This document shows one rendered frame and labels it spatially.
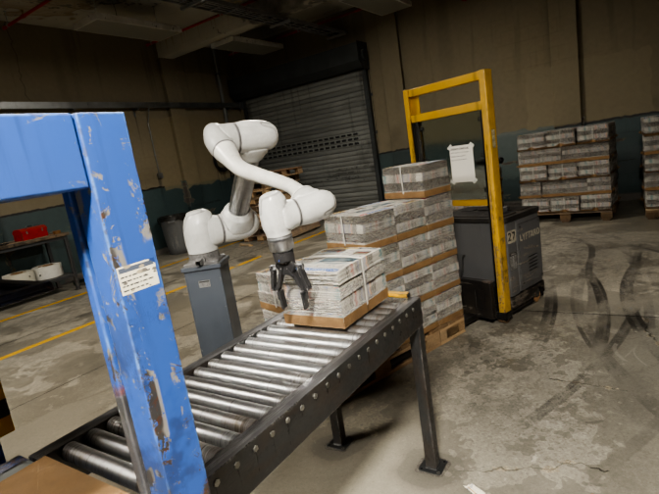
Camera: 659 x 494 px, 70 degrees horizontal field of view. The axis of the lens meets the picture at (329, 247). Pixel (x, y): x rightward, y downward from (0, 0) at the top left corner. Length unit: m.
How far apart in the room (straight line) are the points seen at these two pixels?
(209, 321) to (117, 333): 1.80
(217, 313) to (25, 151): 1.94
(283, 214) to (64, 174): 1.04
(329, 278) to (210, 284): 0.90
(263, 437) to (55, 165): 0.85
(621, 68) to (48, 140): 8.68
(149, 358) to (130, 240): 0.17
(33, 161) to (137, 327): 0.26
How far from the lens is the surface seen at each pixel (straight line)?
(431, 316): 3.42
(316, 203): 1.69
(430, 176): 3.33
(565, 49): 9.01
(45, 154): 0.69
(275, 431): 1.32
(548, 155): 7.46
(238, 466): 1.24
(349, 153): 10.35
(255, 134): 2.09
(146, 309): 0.75
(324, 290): 1.79
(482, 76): 3.59
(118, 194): 0.73
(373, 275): 1.96
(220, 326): 2.55
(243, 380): 1.58
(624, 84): 8.99
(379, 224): 2.96
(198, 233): 2.46
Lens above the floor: 1.45
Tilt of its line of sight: 11 degrees down
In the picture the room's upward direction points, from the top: 9 degrees counter-clockwise
